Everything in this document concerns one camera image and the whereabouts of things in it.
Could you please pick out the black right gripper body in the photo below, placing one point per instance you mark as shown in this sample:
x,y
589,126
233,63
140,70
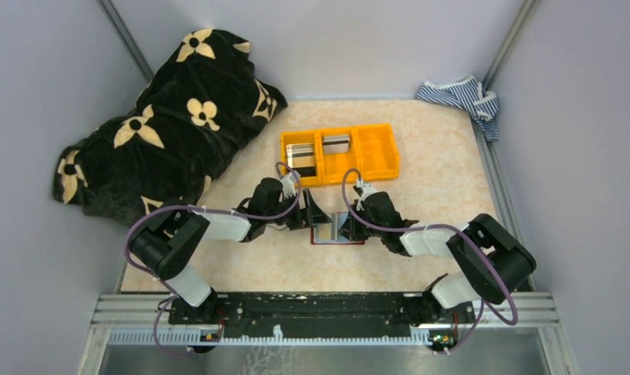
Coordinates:
x,y
359,232

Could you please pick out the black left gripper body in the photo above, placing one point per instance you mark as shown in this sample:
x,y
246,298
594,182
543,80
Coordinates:
x,y
292,218

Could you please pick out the red leather card holder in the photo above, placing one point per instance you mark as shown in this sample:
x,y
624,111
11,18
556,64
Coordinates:
x,y
328,233

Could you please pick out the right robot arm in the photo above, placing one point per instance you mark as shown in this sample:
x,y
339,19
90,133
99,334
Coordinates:
x,y
492,262

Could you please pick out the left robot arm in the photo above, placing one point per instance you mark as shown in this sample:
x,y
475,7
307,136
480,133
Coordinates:
x,y
163,242

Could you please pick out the cards in left bin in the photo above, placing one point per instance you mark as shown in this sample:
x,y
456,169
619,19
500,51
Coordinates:
x,y
301,158

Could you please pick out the cards in bin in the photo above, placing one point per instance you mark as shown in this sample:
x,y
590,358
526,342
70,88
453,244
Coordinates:
x,y
336,144
301,158

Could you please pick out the cards in middle bin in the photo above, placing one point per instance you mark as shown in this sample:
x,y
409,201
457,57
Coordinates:
x,y
336,144

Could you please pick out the yellow plastic bin right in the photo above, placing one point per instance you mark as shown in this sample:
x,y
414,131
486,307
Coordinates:
x,y
379,154

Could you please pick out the yellow plastic bin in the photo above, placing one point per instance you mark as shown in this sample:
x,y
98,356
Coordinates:
x,y
305,136
335,166
379,154

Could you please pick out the yellow plastic bin left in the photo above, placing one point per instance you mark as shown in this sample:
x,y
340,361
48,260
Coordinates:
x,y
305,136

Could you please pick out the yellow plastic bin middle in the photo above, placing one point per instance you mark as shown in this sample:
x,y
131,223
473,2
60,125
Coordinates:
x,y
335,166

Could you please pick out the black floral blanket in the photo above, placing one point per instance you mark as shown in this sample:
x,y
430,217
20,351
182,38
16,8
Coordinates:
x,y
203,106

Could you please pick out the blue white striped cloth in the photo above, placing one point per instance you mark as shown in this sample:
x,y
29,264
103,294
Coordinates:
x,y
467,94

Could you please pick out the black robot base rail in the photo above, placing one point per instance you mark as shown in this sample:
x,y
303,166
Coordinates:
x,y
317,315

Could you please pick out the aluminium frame rail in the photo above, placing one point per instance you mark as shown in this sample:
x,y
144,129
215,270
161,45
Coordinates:
x,y
142,319

